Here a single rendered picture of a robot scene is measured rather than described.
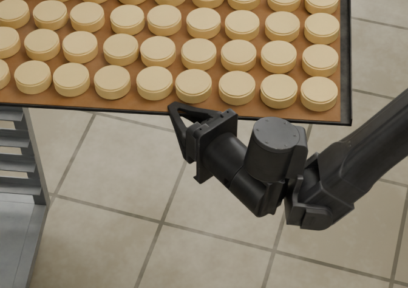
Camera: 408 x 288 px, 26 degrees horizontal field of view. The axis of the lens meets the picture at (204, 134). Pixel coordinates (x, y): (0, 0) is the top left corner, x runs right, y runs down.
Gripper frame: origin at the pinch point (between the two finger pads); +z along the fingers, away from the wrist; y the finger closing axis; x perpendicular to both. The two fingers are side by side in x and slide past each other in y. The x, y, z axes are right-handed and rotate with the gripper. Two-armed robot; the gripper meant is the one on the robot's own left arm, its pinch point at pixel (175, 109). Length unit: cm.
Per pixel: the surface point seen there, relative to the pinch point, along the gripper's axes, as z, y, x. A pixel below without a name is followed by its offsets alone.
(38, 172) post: 56, 73, 2
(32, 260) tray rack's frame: 45, 86, -9
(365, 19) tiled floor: 61, 100, 122
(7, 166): 59, 69, -4
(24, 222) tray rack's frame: 55, 86, -5
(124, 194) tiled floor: 55, 101, 24
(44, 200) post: 56, 84, 2
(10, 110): 57, 51, -1
